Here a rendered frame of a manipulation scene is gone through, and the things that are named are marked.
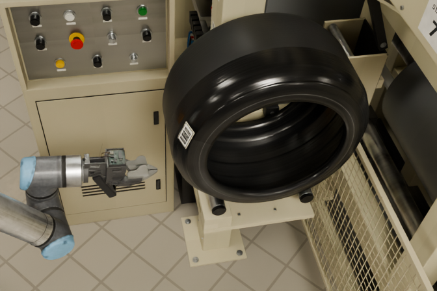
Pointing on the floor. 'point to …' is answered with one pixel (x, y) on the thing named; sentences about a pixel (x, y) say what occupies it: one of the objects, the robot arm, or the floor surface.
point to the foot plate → (233, 252)
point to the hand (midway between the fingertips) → (153, 171)
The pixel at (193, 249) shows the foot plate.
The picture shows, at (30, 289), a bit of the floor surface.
